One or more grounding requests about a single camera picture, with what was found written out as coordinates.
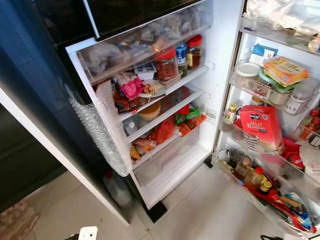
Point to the large clear water bottle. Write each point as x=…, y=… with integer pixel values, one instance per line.
x=117, y=190

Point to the dark red-lid glass jar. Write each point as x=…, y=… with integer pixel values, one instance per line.
x=194, y=52

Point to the small white food box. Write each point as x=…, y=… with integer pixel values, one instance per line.
x=145, y=71

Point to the green snack packet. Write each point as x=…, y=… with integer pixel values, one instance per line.
x=187, y=116

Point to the yellow orange food packet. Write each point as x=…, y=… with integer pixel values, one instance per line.
x=285, y=70

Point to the clear bubble wrap sheet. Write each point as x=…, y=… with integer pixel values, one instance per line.
x=100, y=132

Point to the clear plastic chiller drawer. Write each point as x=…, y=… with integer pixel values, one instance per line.
x=120, y=47

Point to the orange red food packet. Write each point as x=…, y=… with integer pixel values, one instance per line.
x=162, y=131

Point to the white fridge door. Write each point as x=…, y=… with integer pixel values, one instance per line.
x=235, y=145

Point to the white plastic bottle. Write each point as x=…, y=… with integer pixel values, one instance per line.
x=299, y=100

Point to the blue white carton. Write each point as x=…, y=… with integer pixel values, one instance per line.
x=262, y=53

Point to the clear crisper drawer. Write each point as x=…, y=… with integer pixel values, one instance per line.
x=167, y=160

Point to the brown glass bottle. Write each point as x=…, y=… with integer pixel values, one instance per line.
x=243, y=168

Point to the red raisin box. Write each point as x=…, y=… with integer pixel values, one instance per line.
x=261, y=127

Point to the brown patterned floor mat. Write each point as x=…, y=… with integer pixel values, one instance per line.
x=15, y=222

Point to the red-cap oil bottle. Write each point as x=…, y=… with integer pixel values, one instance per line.
x=254, y=179

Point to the beige round plastic tub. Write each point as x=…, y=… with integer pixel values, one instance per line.
x=150, y=111

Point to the small yellow-cap bottle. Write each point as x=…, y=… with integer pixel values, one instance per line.
x=231, y=114

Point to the wide red-lid paste jar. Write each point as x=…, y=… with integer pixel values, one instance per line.
x=166, y=67

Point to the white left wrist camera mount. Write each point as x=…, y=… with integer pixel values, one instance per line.
x=88, y=234

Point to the pink snack packet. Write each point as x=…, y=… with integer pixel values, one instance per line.
x=131, y=87

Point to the clear plastic bag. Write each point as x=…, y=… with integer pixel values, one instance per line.
x=285, y=15

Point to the white-lid clear tub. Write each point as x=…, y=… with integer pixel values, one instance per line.
x=247, y=70

